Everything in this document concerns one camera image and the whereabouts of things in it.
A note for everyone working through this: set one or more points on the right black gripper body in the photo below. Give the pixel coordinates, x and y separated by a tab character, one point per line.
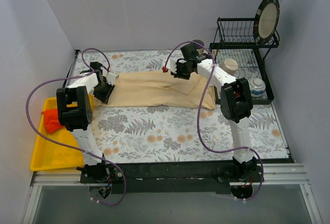
183	72

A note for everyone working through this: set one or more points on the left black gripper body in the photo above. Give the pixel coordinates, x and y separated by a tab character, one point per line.
104	93

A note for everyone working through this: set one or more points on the beige t shirt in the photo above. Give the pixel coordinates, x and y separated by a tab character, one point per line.
155	88

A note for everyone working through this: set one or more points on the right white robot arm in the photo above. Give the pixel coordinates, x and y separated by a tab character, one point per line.
235	101

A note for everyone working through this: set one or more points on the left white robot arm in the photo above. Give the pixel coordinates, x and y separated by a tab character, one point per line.
75	114

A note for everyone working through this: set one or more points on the pink ceramic mug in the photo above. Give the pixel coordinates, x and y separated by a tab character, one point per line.
198	44

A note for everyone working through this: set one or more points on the cream ceramic cup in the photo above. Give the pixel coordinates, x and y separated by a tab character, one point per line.
229	65

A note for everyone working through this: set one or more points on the orange red cloth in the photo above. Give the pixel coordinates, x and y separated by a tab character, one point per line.
51	121

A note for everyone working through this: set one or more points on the floral table mat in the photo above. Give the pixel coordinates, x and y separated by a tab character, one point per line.
168	134

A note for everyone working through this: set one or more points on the white blue patterned bowl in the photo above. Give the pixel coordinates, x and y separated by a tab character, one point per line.
257	87

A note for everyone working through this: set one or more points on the black rimmed beige plate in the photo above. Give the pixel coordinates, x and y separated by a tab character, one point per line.
266	21

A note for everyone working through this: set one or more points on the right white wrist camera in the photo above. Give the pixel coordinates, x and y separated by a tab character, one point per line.
169	66

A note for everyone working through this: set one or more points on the black wire dish rack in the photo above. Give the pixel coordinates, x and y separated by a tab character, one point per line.
234	39

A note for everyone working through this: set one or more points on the aluminium frame rail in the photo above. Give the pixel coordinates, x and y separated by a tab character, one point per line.
274	172

